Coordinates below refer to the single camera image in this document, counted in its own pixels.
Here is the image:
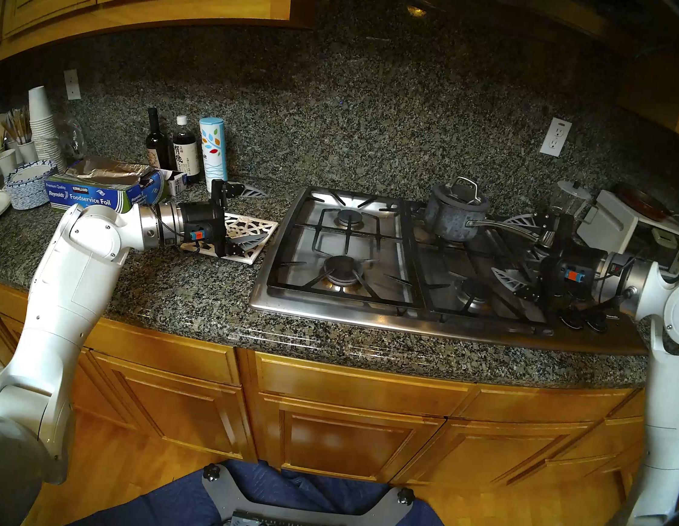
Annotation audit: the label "blue moving blanket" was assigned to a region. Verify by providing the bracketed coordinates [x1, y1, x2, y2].
[54, 440, 568, 526]

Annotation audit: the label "small white carton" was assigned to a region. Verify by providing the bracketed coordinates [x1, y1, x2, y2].
[162, 169, 191, 197]

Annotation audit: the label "soy sauce bottle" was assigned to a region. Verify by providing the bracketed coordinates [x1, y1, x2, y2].
[168, 115, 207, 184]

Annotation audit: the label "wooden lower cabinets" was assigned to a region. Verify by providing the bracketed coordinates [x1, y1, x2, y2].
[0, 266, 679, 526]

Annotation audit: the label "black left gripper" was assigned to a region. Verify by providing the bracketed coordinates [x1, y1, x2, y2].
[179, 175, 278, 263]

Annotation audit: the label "glass pot lid steel handle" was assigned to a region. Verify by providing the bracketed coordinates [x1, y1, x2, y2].
[431, 174, 494, 217]

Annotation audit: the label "red frying pan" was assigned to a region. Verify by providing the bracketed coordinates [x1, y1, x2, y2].
[610, 181, 679, 224]

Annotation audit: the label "white wall power outlet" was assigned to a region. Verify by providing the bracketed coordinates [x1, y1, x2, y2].
[540, 116, 573, 159]

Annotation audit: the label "black cast-iron stove grate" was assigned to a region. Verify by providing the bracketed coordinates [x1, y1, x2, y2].
[391, 199, 566, 334]
[267, 184, 429, 309]

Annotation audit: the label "white cutout pattern trivet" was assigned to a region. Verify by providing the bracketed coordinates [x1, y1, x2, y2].
[179, 206, 279, 268]

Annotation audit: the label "dark wine bottle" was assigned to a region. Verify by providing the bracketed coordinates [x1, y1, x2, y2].
[142, 107, 175, 170]

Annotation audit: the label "bunch of wooden stirrers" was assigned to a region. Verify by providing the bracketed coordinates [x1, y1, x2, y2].
[0, 104, 36, 147]

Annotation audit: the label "blue aluminium foil box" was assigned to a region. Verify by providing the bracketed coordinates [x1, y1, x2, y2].
[43, 152, 171, 222]

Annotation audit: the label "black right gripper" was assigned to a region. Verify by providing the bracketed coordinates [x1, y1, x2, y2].
[487, 205, 613, 311]

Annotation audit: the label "stack of white paper cups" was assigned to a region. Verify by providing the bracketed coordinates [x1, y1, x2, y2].
[20, 85, 73, 171]

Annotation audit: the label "speckled grey saucepan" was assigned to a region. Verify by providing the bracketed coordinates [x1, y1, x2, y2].
[422, 181, 548, 252]

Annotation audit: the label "glass and chrome coffee maker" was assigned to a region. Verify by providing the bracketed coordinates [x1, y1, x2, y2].
[549, 179, 594, 222]

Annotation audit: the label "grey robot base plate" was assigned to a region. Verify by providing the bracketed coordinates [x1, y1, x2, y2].
[197, 462, 417, 526]

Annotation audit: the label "white wall switch plate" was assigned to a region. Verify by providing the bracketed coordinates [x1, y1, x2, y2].
[61, 68, 85, 101]

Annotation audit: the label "blue patterned paper bowls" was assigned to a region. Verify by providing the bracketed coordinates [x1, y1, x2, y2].
[2, 158, 59, 214]

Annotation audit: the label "stainless steel gas cooktop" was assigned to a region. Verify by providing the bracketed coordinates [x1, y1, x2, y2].
[248, 181, 664, 362]

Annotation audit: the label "blue white leaf-print canister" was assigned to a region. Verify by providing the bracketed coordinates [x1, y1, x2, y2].
[192, 116, 236, 194]

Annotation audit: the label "clear plastic bag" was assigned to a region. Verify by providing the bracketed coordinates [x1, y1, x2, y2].
[56, 118, 91, 164]

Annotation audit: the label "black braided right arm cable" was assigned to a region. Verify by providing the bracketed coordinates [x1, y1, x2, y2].
[575, 262, 641, 318]

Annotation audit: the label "white toaster oven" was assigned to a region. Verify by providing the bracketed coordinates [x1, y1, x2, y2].
[572, 186, 679, 277]

